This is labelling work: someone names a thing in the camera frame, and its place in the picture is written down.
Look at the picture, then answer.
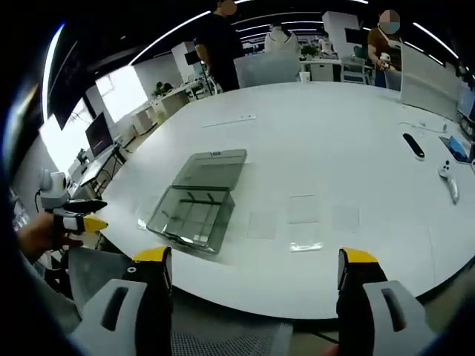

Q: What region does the black oblong remote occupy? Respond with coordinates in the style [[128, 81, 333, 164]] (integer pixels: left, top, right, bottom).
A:
[[402, 132, 425, 162]]

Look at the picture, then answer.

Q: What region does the white game controller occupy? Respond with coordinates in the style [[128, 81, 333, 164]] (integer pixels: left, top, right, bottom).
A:
[[436, 159, 462, 205]]

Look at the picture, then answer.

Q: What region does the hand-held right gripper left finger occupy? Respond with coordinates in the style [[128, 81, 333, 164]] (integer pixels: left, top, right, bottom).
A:
[[68, 245, 174, 356]]

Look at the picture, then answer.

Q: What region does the person's left hand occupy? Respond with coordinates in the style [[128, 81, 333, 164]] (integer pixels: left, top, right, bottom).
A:
[[18, 214, 85, 261]]

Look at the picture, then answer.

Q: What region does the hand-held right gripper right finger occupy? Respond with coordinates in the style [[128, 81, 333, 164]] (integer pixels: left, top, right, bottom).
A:
[[335, 247, 433, 356]]

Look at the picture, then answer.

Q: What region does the blue tablet device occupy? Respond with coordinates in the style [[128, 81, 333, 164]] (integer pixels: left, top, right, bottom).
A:
[[439, 134, 475, 165]]

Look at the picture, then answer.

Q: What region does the white cable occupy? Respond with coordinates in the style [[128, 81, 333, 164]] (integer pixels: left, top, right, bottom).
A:
[[398, 119, 448, 133]]

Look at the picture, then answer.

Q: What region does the clear dual guide fixture box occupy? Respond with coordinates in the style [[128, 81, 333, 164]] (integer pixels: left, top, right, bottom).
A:
[[146, 148, 248, 255]]

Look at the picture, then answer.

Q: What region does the frosted partition panel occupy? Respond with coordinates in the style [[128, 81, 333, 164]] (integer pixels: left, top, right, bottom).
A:
[[235, 54, 302, 90]]

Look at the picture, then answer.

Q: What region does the clear plastic divider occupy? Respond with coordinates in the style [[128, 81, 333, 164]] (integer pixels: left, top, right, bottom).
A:
[[289, 224, 324, 254], [288, 194, 317, 225]]

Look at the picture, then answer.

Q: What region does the white partition panel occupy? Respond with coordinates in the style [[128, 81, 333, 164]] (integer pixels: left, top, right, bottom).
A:
[[399, 40, 462, 122]]

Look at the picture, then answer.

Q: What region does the dark computer monitor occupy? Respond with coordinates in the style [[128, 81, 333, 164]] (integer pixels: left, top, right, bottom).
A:
[[84, 111, 114, 159]]

